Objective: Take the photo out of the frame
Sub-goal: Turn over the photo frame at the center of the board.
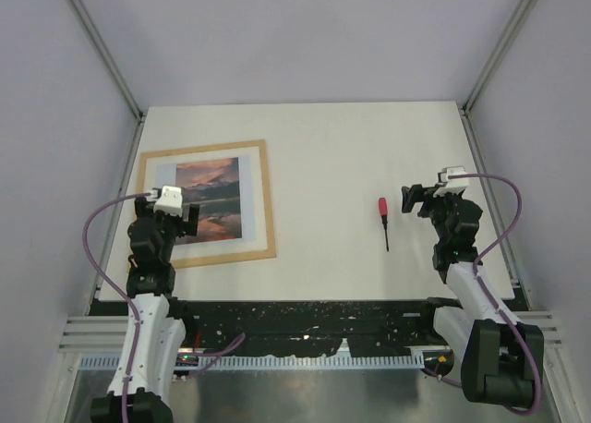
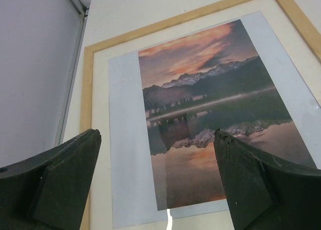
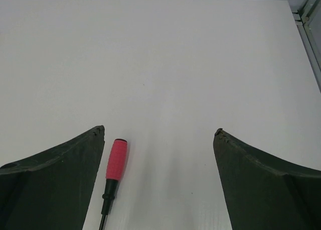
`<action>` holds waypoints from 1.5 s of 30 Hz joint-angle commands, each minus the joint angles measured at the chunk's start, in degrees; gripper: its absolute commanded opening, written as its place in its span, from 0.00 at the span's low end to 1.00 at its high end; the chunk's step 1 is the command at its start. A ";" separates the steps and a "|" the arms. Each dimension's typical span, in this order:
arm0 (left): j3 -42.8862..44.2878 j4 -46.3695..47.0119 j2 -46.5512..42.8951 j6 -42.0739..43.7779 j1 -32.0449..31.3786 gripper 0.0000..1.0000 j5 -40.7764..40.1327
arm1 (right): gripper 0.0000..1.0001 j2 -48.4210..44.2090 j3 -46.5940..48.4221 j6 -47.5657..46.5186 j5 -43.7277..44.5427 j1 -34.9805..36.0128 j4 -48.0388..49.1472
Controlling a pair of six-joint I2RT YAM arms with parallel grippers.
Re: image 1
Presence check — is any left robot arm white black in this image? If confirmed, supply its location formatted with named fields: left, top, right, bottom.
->
left=90, top=191, right=199, bottom=422

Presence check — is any aluminium frame post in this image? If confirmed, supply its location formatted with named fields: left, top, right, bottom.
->
left=460, top=0, right=539, bottom=117
left=58, top=0, right=147, bottom=124

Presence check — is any sunset landscape photo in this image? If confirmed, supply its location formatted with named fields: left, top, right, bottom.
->
left=175, top=157, right=242, bottom=245

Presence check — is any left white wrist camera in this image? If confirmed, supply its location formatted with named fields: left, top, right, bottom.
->
left=153, top=186, right=183, bottom=217

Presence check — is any red handled screwdriver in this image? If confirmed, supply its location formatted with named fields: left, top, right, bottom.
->
left=378, top=198, right=390, bottom=252

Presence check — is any left aluminium frame post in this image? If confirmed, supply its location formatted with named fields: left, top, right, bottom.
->
left=58, top=0, right=147, bottom=124

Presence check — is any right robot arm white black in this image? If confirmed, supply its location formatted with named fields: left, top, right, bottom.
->
left=401, top=184, right=545, bottom=416

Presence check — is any wooden picture frame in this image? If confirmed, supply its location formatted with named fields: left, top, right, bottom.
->
left=137, top=139, right=276, bottom=270

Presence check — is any aluminium front rail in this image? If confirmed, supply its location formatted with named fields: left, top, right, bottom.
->
left=58, top=311, right=561, bottom=353

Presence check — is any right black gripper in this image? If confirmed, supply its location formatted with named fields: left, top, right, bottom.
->
left=403, top=184, right=463, bottom=243

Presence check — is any right aluminium frame post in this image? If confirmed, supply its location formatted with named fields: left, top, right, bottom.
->
left=460, top=0, right=539, bottom=117

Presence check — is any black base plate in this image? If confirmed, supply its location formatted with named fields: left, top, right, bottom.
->
left=87, top=295, right=532, bottom=357

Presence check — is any slotted grey cable duct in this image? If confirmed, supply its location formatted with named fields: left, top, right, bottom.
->
left=78, top=353, right=424, bottom=371

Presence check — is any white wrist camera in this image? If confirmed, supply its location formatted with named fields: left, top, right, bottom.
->
left=434, top=166, right=469, bottom=197
left=153, top=186, right=183, bottom=217

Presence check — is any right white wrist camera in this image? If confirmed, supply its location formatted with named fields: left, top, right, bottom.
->
left=434, top=166, right=469, bottom=197

